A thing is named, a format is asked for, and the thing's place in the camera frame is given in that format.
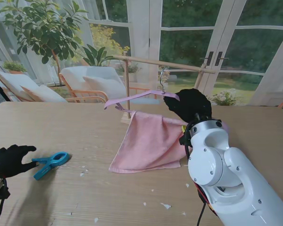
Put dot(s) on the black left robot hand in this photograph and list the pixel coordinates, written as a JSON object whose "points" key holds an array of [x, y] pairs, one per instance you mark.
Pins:
{"points": [[9, 160]]}

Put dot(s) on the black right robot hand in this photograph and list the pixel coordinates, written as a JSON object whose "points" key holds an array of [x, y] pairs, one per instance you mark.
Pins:
{"points": [[191, 106]]}

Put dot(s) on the green clothes peg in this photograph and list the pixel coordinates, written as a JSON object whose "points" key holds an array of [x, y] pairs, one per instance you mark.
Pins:
{"points": [[183, 128]]}

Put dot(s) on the blue clothes peg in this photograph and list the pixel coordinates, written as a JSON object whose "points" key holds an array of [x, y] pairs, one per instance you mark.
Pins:
{"points": [[54, 160]]}

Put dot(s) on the pink square towel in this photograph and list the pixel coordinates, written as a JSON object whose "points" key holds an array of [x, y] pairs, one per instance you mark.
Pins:
{"points": [[151, 141]]}

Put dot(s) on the pink clothes hanger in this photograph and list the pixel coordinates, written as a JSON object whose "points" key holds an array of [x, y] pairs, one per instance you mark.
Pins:
{"points": [[136, 96]]}

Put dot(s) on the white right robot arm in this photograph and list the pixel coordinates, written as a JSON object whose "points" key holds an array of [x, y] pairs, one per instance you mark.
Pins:
{"points": [[226, 176]]}

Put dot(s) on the wooden drying rack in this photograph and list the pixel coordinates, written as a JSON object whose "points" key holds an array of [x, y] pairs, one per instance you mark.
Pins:
{"points": [[167, 64]]}

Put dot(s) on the printed garden room backdrop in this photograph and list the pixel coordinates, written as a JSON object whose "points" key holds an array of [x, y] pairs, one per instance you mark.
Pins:
{"points": [[191, 42]]}

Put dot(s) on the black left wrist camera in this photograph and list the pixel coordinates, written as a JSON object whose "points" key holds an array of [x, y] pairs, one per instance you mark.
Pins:
{"points": [[3, 193]]}

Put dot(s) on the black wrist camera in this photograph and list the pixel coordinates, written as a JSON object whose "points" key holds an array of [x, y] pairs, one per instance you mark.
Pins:
{"points": [[3, 193], [182, 140]]}

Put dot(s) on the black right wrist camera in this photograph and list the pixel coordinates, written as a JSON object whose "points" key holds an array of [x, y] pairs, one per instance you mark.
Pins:
{"points": [[182, 140]]}

